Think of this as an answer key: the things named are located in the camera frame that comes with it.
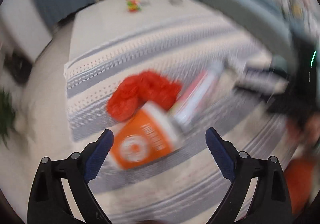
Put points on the black guitar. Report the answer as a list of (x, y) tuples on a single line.
[(17, 68)]

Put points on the white coffee table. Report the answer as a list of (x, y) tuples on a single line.
[(100, 26)]

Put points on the orange plastic bag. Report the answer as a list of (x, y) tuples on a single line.
[(135, 94)]

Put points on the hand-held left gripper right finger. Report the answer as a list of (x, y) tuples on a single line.
[(221, 156)]

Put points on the striped tablecloth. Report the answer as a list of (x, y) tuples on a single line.
[(150, 59)]

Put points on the white bottle with pink label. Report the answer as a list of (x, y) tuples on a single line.
[(197, 94)]

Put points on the colourful puzzle cube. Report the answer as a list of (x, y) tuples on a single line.
[(134, 5)]

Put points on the orange paper cup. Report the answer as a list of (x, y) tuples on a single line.
[(145, 139)]

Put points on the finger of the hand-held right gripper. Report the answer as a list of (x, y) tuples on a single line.
[(262, 81)]

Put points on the person's right hand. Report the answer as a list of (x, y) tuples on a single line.
[(307, 134)]

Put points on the green potted plant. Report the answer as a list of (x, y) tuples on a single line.
[(6, 116)]

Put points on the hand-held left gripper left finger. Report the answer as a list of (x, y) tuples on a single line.
[(98, 159)]

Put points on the white refrigerator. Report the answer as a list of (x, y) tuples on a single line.
[(25, 21)]

